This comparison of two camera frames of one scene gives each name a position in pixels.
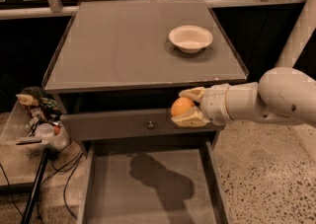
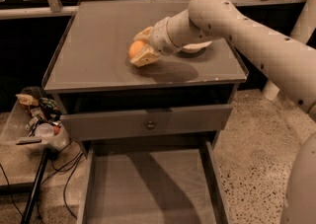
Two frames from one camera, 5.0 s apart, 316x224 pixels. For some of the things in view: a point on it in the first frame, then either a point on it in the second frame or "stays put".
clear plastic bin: [33, 121] stays put
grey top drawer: [87, 126] stays put
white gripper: [214, 104] to [159, 38]
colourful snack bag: [50, 107] stays put
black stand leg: [27, 216] stays put
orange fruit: [181, 105] to [134, 48]
